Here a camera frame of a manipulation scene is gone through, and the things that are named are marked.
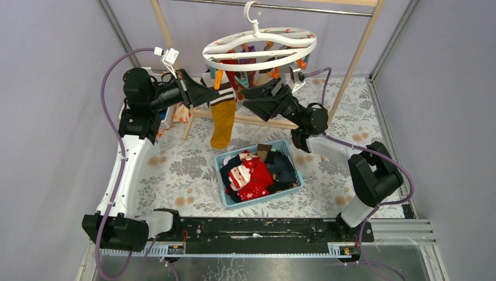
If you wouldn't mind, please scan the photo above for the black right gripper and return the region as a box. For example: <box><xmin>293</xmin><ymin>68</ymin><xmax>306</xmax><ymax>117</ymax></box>
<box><xmin>240</xmin><ymin>76</ymin><xmax>305</xmax><ymax>128</ymax></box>

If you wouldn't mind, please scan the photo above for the white round clip hanger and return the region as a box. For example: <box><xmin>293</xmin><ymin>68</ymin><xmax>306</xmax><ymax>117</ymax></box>
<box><xmin>202</xmin><ymin>1</ymin><xmax>317</xmax><ymax>72</ymax></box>

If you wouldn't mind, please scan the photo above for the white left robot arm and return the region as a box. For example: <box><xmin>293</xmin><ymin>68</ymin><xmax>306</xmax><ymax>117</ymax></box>
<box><xmin>82</xmin><ymin>67</ymin><xmax>220</xmax><ymax>252</ymax></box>

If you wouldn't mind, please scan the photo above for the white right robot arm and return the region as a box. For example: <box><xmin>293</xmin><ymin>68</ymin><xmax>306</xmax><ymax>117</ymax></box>
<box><xmin>241</xmin><ymin>83</ymin><xmax>404</xmax><ymax>241</ymax></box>

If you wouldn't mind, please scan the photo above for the orange floral cloth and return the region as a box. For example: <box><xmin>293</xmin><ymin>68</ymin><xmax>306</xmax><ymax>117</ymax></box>
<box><xmin>157</xmin><ymin>103</ymin><xmax>191</xmax><ymax>137</ymax></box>

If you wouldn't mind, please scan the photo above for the purple striped hanging sock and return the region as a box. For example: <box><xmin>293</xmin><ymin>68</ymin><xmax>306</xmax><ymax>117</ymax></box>
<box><xmin>239</xmin><ymin>46</ymin><xmax>257</xmax><ymax>88</ymax></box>

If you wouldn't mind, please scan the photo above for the white plastic laundry basket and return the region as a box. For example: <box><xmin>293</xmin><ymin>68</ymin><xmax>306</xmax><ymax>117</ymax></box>
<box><xmin>120</xmin><ymin>66</ymin><xmax>177</xmax><ymax>131</ymax></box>

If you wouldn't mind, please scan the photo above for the red hanging sock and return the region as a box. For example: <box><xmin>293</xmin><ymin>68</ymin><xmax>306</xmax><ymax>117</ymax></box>
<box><xmin>221</xmin><ymin>59</ymin><xmax>239</xmax><ymax>94</ymax></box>

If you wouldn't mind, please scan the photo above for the brown sock in basket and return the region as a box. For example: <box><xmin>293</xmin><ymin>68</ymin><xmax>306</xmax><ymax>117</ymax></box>
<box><xmin>256</xmin><ymin>143</ymin><xmax>273</xmax><ymax>163</ymax></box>

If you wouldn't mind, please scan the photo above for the dark navy sock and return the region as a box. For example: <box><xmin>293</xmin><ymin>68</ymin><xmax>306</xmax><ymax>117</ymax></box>
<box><xmin>264</xmin><ymin>152</ymin><xmax>297</xmax><ymax>183</ymax></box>

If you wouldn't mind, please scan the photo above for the red snowflake sock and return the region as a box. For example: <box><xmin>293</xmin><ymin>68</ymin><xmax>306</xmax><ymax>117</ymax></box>
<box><xmin>226</xmin><ymin>150</ymin><xmax>275</xmax><ymax>201</ymax></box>

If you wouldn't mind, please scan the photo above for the metal hanging rod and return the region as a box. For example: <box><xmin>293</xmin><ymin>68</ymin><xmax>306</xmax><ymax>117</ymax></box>
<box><xmin>174</xmin><ymin>0</ymin><xmax>373</xmax><ymax>18</ymax></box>

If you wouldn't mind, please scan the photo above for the blue plastic sock basket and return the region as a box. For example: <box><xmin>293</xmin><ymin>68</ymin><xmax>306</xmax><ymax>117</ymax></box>
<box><xmin>213</xmin><ymin>139</ymin><xmax>304</xmax><ymax>210</ymax></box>

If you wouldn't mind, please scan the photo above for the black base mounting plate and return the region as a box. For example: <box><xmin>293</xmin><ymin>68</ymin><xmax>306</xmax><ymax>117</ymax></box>
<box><xmin>157</xmin><ymin>217</ymin><xmax>374</xmax><ymax>255</ymax></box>

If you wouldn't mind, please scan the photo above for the wooden clothes rack frame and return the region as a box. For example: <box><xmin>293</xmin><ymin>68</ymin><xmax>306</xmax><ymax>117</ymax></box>
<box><xmin>150</xmin><ymin>1</ymin><xmax>385</xmax><ymax>129</ymax></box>

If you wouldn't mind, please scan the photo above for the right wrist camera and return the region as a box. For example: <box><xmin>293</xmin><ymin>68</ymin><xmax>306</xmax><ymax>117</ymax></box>
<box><xmin>287</xmin><ymin>66</ymin><xmax>305</xmax><ymax>94</ymax></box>

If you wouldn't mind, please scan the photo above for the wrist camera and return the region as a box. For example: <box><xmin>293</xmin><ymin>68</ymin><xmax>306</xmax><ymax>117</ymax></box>
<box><xmin>287</xmin><ymin>66</ymin><xmax>305</xmax><ymax>94</ymax></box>
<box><xmin>153</xmin><ymin>47</ymin><xmax>179</xmax><ymax>78</ymax></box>

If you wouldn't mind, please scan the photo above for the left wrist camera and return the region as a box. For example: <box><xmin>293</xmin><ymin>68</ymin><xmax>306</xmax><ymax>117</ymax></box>
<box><xmin>153</xmin><ymin>47</ymin><xmax>179</xmax><ymax>78</ymax></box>

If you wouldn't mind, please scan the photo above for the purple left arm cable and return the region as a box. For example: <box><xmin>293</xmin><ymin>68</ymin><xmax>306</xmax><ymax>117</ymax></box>
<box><xmin>94</xmin><ymin>47</ymin><xmax>164</xmax><ymax>281</ymax></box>

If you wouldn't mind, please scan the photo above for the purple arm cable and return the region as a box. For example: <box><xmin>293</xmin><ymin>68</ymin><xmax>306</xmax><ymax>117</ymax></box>
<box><xmin>304</xmin><ymin>67</ymin><xmax>415</xmax><ymax>281</ymax></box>
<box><xmin>94</xmin><ymin>47</ymin><xmax>164</xmax><ymax>281</ymax></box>

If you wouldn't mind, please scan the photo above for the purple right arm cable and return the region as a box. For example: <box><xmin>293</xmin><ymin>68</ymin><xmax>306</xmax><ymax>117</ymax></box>
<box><xmin>304</xmin><ymin>67</ymin><xmax>415</xmax><ymax>281</ymax></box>

